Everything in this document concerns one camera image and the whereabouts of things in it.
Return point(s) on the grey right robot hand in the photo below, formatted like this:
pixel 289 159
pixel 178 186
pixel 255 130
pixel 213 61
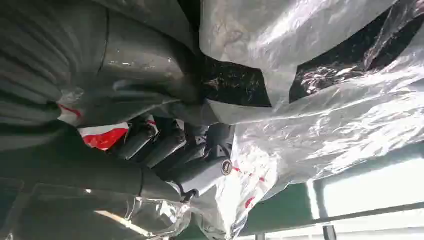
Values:
pixel 142 63

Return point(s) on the ribbed grey right arm sleeve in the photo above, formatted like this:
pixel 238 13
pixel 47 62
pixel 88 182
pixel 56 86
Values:
pixel 30 66

